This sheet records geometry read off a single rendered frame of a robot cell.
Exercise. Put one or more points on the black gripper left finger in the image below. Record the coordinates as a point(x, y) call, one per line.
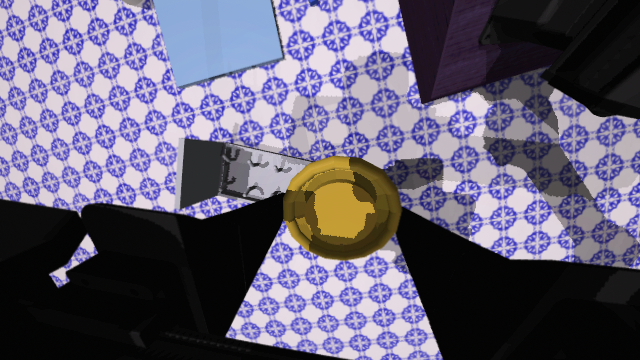
point(218, 257)

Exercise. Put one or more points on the light blue flat rectangular mat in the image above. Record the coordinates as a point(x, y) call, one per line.
point(210, 39)

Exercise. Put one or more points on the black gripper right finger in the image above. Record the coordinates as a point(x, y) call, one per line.
point(481, 305)

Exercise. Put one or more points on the yellow round plate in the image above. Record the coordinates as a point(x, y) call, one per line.
point(342, 208)

